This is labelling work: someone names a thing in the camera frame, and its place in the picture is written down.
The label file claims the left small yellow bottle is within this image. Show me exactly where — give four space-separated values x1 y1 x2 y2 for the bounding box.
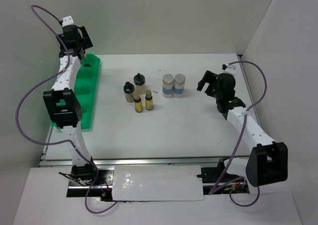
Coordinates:
134 92 143 113

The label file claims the tall black cap spice jar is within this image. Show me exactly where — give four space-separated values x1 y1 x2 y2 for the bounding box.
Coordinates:
134 73 146 94

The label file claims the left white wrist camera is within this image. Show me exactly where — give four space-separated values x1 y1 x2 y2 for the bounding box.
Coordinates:
62 16 75 27

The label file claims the aluminium rail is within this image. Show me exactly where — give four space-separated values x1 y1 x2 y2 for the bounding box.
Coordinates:
39 155 249 166

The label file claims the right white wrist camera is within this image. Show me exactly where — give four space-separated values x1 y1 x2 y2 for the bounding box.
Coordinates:
222 64 236 75

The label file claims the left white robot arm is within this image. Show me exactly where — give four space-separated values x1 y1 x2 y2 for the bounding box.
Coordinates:
43 24 98 185

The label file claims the right silver lid salt jar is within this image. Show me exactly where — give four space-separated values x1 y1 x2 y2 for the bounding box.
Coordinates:
173 74 186 98

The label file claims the green plastic compartment tray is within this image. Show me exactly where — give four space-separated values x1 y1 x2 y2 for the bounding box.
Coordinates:
52 54 100 130

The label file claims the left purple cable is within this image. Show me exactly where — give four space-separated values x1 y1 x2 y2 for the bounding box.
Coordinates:
15 5 82 151

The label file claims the small yellow bottle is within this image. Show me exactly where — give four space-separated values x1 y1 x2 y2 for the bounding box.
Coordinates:
134 92 143 113
145 90 154 110

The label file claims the right small yellow bottle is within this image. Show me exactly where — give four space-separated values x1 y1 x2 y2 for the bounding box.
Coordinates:
145 90 154 110

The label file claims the left silver lid salt jar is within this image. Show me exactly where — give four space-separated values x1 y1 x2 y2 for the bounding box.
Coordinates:
162 74 174 98

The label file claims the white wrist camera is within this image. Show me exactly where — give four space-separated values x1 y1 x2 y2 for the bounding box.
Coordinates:
62 16 75 27
222 64 236 75

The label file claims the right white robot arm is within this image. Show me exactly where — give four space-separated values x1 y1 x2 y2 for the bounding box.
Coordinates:
197 71 288 187

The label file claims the silver lid salt jar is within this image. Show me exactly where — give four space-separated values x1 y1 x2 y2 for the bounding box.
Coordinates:
162 74 174 98
173 74 186 98

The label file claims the white plastic sheet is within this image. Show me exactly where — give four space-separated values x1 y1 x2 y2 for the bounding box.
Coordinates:
112 165 204 202

